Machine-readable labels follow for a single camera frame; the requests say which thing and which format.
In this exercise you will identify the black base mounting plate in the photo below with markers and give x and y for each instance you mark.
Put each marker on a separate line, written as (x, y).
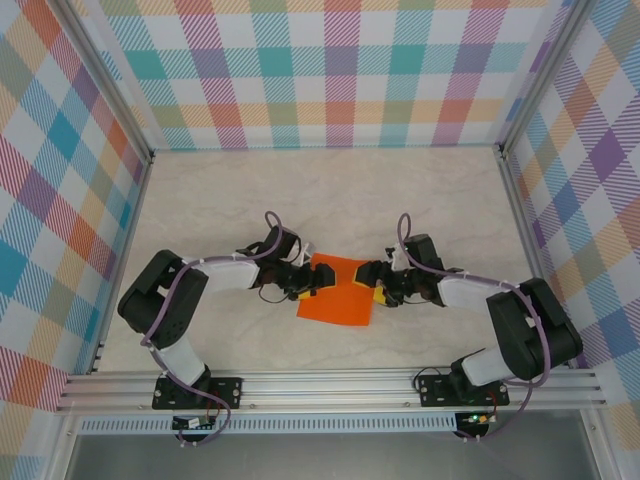
(432, 392)
(230, 390)

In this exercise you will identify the aluminium table edge rail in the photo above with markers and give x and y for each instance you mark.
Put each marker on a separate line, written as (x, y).
(524, 225)
(132, 225)

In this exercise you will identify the aluminium frame post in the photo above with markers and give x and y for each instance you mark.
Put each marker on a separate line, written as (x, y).
(110, 82)
(542, 75)

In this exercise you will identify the orange paper sheet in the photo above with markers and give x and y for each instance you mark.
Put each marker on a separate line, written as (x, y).
(340, 305)

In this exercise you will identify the aluminium frame leg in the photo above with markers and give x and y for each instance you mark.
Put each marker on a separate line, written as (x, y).
(597, 445)
(62, 450)

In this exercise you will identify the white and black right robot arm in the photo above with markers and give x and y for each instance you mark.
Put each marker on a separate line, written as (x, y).
(520, 330)

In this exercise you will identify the small black circuit board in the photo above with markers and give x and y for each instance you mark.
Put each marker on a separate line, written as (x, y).
(192, 424)

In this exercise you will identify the circuit board with green light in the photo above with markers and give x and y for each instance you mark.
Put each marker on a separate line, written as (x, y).
(475, 419)

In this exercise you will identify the wide aluminium base rail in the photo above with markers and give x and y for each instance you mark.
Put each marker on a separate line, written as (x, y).
(325, 390)

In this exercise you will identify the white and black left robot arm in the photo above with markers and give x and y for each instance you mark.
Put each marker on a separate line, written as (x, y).
(180, 350)

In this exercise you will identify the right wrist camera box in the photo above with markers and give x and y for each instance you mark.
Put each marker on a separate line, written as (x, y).
(395, 253)

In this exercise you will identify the grey metal panel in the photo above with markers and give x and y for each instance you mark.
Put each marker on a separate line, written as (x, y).
(325, 460)

